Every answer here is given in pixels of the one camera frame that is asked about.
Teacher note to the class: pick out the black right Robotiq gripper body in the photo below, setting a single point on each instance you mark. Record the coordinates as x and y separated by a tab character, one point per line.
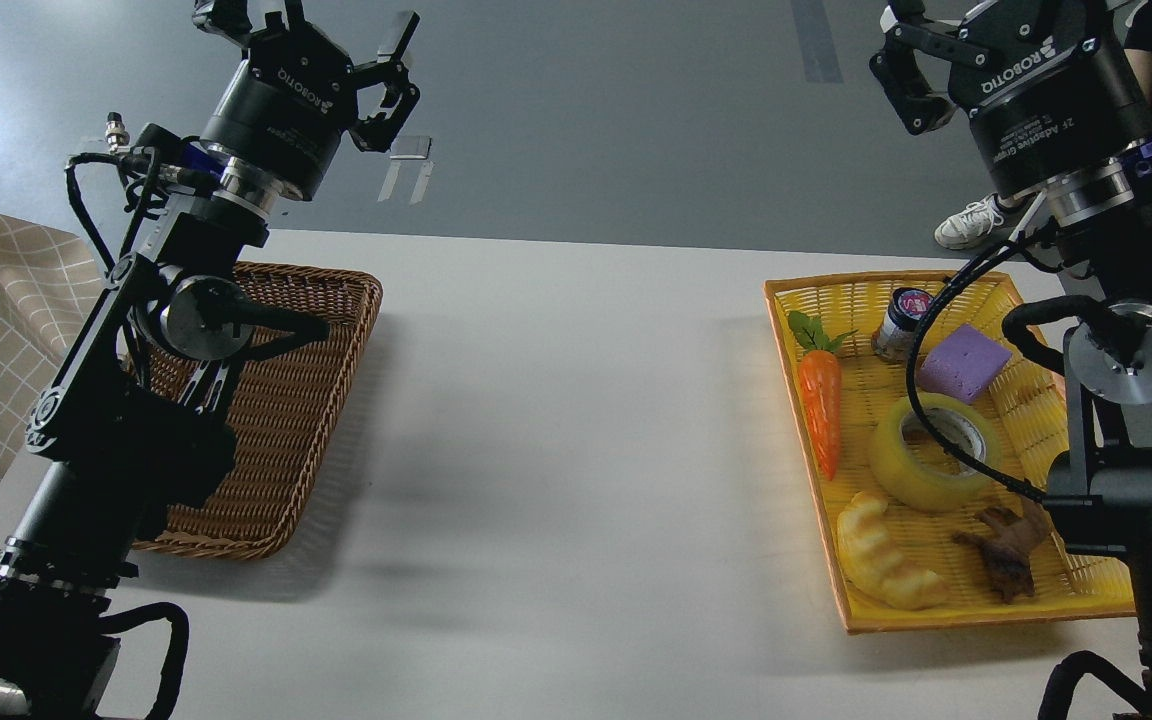
1047	88

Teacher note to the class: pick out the orange toy carrot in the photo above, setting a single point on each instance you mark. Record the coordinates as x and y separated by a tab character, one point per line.
819	380

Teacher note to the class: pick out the purple sponge block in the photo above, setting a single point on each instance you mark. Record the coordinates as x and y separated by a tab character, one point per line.
963	366

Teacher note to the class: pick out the brown toy animal figure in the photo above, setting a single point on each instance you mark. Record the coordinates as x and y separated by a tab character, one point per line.
1005	552

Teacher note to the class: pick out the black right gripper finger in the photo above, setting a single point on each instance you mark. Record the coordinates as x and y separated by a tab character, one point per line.
908	31

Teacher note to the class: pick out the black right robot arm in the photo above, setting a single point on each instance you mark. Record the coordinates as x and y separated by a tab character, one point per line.
1099	491

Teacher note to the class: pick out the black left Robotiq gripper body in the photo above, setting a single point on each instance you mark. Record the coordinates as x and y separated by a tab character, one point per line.
287	106

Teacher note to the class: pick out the white sneaker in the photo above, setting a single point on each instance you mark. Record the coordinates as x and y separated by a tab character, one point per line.
980	221

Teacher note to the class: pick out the yellow tape roll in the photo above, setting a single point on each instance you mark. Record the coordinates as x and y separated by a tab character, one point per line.
910	466

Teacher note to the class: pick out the grey floor plate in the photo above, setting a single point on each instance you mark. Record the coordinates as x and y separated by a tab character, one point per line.
411	148

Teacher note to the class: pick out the toy bread croissant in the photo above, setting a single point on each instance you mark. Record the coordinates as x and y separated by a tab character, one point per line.
874	562

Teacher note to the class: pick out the brown wicker basket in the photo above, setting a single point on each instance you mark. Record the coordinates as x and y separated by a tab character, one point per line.
284	414

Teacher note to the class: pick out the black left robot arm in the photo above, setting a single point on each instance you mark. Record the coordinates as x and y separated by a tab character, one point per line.
135	421

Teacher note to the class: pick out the yellow plastic basket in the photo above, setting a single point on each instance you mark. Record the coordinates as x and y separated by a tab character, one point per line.
1023	409

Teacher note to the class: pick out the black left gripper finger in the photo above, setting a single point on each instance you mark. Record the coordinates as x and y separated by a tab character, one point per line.
378	131
229	19

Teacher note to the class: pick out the small dark jar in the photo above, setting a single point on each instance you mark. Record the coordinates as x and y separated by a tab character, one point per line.
892	340

